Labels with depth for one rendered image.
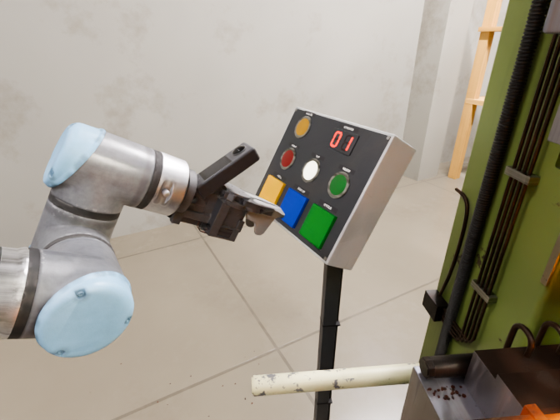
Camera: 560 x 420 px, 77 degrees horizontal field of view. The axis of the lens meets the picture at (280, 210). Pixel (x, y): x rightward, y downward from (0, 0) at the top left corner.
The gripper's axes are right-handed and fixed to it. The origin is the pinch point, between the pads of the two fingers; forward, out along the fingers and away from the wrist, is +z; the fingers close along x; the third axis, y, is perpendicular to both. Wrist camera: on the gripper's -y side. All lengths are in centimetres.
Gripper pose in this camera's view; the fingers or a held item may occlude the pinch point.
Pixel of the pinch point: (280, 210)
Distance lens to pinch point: 66.6
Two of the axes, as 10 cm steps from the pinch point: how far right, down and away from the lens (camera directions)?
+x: 5.0, 3.8, -7.8
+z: 7.5, 2.6, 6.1
